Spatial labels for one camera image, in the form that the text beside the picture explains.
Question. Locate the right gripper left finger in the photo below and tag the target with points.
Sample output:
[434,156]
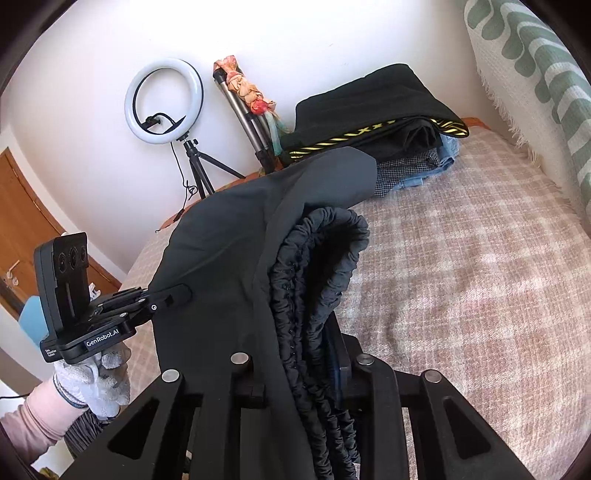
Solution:
[170,432]

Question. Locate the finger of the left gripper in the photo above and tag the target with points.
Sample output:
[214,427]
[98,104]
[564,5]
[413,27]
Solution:
[156,301]

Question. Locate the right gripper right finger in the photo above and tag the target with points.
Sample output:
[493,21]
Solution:
[408,423]

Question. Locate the dark grey pants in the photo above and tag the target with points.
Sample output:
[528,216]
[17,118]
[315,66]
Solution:
[223,249]

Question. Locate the pink sleeved left forearm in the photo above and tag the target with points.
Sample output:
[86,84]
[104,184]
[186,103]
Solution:
[42,420]

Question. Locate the left gloved hand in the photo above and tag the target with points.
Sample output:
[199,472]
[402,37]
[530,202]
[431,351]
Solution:
[99,383]

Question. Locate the zebra striped trouser leg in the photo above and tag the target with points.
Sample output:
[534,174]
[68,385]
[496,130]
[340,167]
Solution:
[83,432]

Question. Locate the wooden door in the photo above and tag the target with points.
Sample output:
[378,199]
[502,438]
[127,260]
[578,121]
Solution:
[25,223]

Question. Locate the black mini tripod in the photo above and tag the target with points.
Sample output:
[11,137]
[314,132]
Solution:
[195,159]

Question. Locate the pink plaid bed cover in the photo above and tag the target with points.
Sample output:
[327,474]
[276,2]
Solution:
[484,273]

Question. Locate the silver folded tripod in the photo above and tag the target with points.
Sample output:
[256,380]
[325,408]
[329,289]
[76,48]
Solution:
[251,124]

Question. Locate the grey tweed folded garment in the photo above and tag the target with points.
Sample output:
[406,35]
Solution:
[389,172]

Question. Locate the light blue folded garment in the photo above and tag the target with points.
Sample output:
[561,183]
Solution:
[439,160]

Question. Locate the black folded garment yellow trim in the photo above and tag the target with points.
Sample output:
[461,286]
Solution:
[388,114]

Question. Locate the green white patterned pillow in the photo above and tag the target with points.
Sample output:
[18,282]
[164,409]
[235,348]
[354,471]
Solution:
[539,89]

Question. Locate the white ring light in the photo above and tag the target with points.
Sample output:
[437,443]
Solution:
[161,101]

